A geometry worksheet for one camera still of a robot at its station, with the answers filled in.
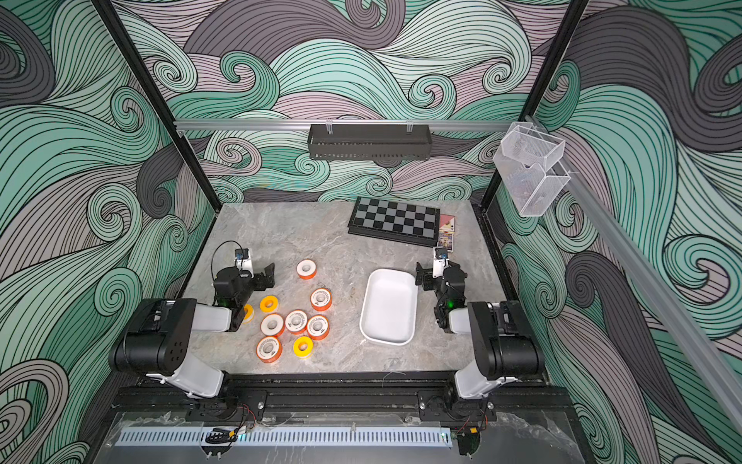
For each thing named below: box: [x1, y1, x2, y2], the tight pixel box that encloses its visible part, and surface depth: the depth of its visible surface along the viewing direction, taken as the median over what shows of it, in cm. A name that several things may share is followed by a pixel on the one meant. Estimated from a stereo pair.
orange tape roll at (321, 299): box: [309, 287, 334, 312], surface depth 94 cm
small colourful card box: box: [438, 213, 456, 253], surface depth 113 cm
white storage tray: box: [359, 268, 419, 347], surface depth 92 cm
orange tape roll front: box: [255, 336, 284, 364], surface depth 83 cm
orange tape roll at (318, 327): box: [306, 314, 331, 341], surface depth 87 cm
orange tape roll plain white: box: [259, 312, 285, 338], surface depth 87 cm
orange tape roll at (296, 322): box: [284, 309, 309, 336], surface depth 87 cm
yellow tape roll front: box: [292, 336, 314, 358], surface depth 83 cm
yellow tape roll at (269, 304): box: [259, 294, 280, 313], surface depth 92 cm
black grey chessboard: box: [347, 196, 441, 248], surface depth 113 cm
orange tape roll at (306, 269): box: [295, 259, 317, 281], surface depth 101 cm
